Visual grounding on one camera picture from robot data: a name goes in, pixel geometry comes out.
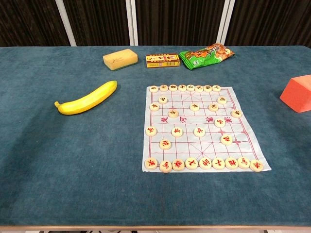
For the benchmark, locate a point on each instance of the red chariot wooden chess piece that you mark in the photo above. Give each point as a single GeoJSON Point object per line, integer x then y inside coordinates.
{"type": "Point", "coordinates": [257, 166]}
{"type": "Point", "coordinates": [150, 163]}

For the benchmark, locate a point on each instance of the teal felt table cloth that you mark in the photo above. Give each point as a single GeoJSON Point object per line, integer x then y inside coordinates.
{"type": "Point", "coordinates": [73, 157]}

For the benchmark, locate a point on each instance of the white plastic chess board sheet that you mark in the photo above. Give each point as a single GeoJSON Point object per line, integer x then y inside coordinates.
{"type": "Point", "coordinates": [189, 145]}

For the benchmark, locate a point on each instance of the red cannon wooden chess piece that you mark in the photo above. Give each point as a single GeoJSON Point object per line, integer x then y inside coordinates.
{"type": "Point", "coordinates": [226, 139]}
{"type": "Point", "coordinates": [165, 144]}

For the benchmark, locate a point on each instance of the black-lettered wooden chess piece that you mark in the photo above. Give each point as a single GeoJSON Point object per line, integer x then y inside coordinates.
{"type": "Point", "coordinates": [163, 87]}
{"type": "Point", "coordinates": [208, 88]}
{"type": "Point", "coordinates": [216, 88]}
{"type": "Point", "coordinates": [153, 88]}
{"type": "Point", "coordinates": [190, 88]}
{"type": "Point", "coordinates": [173, 87]}
{"type": "Point", "coordinates": [182, 87]}
{"type": "Point", "coordinates": [199, 88]}

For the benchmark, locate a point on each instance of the yellow sponge block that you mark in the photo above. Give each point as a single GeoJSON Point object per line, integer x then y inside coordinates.
{"type": "Point", "coordinates": [120, 58]}

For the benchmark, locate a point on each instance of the yellow red cardboard box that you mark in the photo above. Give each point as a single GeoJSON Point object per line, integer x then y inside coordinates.
{"type": "Point", "coordinates": [162, 60]}

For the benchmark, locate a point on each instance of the red horse wooden chess piece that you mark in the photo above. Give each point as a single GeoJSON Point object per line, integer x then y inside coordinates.
{"type": "Point", "coordinates": [164, 166]}
{"type": "Point", "coordinates": [244, 162]}

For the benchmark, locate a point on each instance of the green orange snack bag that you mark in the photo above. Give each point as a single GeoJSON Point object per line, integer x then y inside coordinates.
{"type": "Point", "coordinates": [204, 58]}

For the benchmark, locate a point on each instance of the dark slatted partition panel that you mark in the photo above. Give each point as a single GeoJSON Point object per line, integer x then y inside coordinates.
{"type": "Point", "coordinates": [29, 21]}
{"type": "Point", "coordinates": [267, 21]}
{"type": "Point", "coordinates": [177, 21]}
{"type": "Point", "coordinates": [97, 21]}

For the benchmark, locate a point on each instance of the red soldier wooden chess piece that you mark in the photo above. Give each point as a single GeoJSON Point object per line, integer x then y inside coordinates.
{"type": "Point", "coordinates": [151, 131]}
{"type": "Point", "coordinates": [199, 132]}
{"type": "Point", "coordinates": [177, 132]}
{"type": "Point", "coordinates": [220, 122]}

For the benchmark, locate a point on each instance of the orange foam cube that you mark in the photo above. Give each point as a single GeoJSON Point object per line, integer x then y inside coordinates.
{"type": "Point", "coordinates": [298, 94]}

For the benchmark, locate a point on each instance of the red elephant wooden chess piece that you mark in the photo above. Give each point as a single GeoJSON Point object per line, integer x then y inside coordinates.
{"type": "Point", "coordinates": [231, 163]}
{"type": "Point", "coordinates": [178, 165]}

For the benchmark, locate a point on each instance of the black cannon wooden chess piece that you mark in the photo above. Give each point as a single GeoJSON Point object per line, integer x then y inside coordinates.
{"type": "Point", "coordinates": [163, 99]}
{"type": "Point", "coordinates": [221, 99]}

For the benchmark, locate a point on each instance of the black soldier wooden chess piece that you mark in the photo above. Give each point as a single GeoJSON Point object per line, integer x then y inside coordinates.
{"type": "Point", "coordinates": [194, 106]}
{"type": "Point", "coordinates": [154, 106]}
{"type": "Point", "coordinates": [173, 113]}
{"type": "Point", "coordinates": [236, 113]}
{"type": "Point", "coordinates": [213, 107]}

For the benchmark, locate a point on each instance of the yellow banana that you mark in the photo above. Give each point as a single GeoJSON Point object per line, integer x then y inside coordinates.
{"type": "Point", "coordinates": [92, 97]}

